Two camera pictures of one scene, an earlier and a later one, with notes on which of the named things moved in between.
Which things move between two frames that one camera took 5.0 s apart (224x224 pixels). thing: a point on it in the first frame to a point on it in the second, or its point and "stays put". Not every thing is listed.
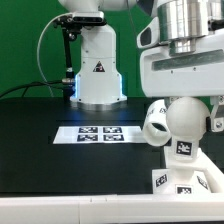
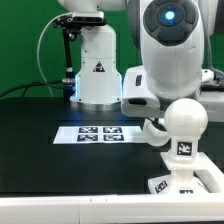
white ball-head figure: [187, 121] stays put
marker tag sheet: [100, 134] stays put
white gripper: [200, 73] to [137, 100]
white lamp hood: [155, 130] stays put
